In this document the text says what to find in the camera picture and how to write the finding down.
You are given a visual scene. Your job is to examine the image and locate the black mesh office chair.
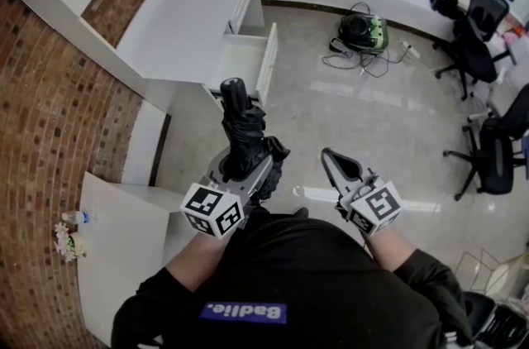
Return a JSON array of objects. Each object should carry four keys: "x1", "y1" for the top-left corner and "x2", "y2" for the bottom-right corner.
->
[{"x1": 433, "y1": 0, "x2": 517, "y2": 101}]

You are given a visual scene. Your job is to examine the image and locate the black bag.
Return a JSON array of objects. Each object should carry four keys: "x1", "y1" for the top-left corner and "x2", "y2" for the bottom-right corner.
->
[{"x1": 429, "y1": 0, "x2": 460, "y2": 20}]

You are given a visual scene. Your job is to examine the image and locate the black umbrella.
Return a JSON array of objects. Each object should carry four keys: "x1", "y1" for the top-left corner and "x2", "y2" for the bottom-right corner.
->
[{"x1": 219, "y1": 77, "x2": 292, "y2": 202}]

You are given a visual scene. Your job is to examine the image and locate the white drawer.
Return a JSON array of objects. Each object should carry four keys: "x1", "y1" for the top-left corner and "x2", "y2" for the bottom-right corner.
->
[{"x1": 205, "y1": 22, "x2": 279, "y2": 109}]

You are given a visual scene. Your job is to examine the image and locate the person's left forearm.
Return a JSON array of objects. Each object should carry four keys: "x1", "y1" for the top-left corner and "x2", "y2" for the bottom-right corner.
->
[{"x1": 164, "y1": 230, "x2": 227, "y2": 293}]

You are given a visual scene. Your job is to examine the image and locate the white power strip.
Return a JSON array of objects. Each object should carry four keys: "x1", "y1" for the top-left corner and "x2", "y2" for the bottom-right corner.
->
[{"x1": 396, "y1": 41, "x2": 422, "y2": 60}]

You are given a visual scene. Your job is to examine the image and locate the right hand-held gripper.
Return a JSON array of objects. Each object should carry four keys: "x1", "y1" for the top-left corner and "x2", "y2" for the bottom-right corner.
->
[{"x1": 321, "y1": 147, "x2": 403, "y2": 238}]

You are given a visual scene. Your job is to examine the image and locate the small potted flowers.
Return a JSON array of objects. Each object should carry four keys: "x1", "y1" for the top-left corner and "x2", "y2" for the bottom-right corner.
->
[{"x1": 54, "y1": 221, "x2": 88, "y2": 264}]

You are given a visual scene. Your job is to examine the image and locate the white low cabinet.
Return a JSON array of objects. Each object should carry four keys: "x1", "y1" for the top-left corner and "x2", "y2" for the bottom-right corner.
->
[{"x1": 77, "y1": 171, "x2": 192, "y2": 341}]

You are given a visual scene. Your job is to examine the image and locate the clear water bottle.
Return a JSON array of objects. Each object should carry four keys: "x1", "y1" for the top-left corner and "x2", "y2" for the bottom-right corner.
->
[{"x1": 61, "y1": 209, "x2": 99, "y2": 226}]

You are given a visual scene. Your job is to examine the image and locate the person's right forearm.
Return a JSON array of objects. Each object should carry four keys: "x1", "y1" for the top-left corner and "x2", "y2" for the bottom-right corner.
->
[{"x1": 366, "y1": 225, "x2": 419, "y2": 275}]

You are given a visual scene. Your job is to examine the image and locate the cluttered storage pile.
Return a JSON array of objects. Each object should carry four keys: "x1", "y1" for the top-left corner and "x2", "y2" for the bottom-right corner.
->
[{"x1": 461, "y1": 291, "x2": 529, "y2": 349}]

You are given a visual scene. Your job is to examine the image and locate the white office chair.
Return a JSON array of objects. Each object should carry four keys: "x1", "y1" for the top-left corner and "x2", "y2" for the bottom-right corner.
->
[{"x1": 465, "y1": 65, "x2": 529, "y2": 124}]

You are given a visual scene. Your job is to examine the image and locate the green black device with cables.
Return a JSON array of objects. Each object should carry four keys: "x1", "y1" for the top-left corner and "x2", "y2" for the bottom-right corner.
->
[{"x1": 321, "y1": 1, "x2": 393, "y2": 78}]

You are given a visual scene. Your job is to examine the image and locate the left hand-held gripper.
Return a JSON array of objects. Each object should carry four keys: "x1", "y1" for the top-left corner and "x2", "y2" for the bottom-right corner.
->
[{"x1": 179, "y1": 148, "x2": 276, "y2": 239}]

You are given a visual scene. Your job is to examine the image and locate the person's black shirt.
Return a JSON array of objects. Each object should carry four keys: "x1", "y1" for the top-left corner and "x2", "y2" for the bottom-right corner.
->
[{"x1": 110, "y1": 206, "x2": 474, "y2": 349}]

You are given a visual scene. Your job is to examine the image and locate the white wire frame stool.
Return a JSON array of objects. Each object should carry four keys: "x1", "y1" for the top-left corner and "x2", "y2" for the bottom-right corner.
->
[{"x1": 453, "y1": 249, "x2": 522, "y2": 299}]

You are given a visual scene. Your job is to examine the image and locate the white desk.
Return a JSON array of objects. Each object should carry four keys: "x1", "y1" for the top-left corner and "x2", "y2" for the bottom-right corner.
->
[{"x1": 78, "y1": 0, "x2": 268, "y2": 111}]

